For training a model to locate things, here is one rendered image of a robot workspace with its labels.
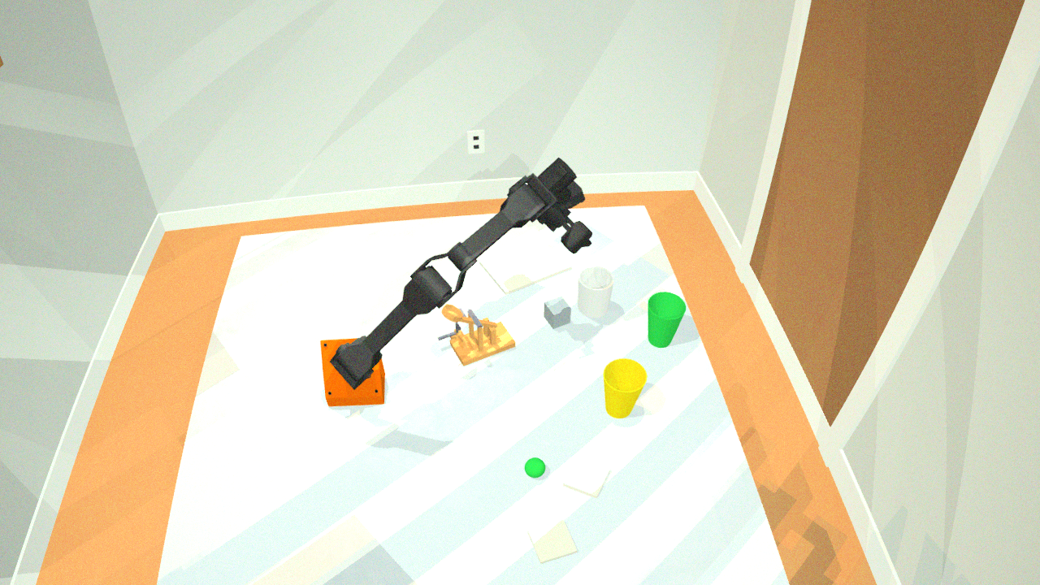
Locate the white mug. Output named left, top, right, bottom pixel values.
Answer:
left=578, top=266, right=614, bottom=317

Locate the green cup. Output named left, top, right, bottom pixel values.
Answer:
left=648, top=293, right=686, bottom=348

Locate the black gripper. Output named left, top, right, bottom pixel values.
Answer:
left=537, top=202, right=592, bottom=254

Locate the wooden catapult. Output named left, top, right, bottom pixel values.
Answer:
left=438, top=304, right=516, bottom=366

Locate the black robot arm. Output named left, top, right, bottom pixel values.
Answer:
left=330, top=158, right=586, bottom=390

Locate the yellow cup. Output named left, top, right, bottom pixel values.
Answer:
left=603, top=358, right=648, bottom=418

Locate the green ball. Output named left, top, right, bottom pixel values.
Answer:
left=525, top=457, right=546, bottom=478

